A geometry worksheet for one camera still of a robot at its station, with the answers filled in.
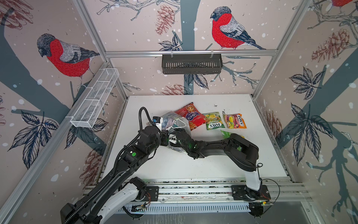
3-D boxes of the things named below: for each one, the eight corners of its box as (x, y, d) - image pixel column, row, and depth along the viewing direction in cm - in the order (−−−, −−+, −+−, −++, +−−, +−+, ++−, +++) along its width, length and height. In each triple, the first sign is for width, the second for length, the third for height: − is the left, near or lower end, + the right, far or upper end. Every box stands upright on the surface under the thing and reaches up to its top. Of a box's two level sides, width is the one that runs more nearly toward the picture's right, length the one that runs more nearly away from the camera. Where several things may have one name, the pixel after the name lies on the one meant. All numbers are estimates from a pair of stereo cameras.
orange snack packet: (226, 128, 102) (228, 126, 99) (223, 116, 109) (224, 113, 107) (244, 128, 102) (246, 126, 99) (240, 116, 109) (241, 113, 107)
